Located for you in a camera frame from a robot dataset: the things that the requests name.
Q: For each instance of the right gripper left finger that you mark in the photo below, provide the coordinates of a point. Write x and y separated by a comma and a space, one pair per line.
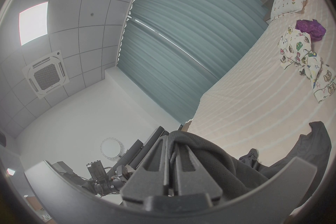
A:
152, 173

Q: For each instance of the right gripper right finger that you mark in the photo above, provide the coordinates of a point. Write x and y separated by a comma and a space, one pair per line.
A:
191, 181

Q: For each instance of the black T-shirt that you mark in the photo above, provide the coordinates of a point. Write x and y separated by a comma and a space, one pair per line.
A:
215, 162

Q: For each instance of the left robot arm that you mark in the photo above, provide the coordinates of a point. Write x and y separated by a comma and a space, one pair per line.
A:
99, 178

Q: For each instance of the bed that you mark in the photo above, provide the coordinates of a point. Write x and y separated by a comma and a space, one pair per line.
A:
249, 91

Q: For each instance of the black chest of drawers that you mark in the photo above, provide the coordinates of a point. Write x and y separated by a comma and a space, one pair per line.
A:
147, 144

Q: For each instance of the round white lamp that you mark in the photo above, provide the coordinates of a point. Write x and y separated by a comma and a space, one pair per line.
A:
111, 148

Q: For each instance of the blue-green curtain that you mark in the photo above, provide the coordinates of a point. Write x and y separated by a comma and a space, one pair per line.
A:
196, 13
157, 73

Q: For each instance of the ceiling air conditioner vent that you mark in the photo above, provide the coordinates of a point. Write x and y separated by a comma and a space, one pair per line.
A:
46, 74

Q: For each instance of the white printed pyjama garment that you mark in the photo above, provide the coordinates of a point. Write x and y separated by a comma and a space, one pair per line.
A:
296, 47

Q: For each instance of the square ceiling light panel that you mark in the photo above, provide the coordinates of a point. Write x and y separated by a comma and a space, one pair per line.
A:
33, 23

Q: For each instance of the grey bedside table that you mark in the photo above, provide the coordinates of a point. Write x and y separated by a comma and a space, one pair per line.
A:
267, 5

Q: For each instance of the purple garment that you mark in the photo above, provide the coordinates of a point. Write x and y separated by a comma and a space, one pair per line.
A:
311, 28

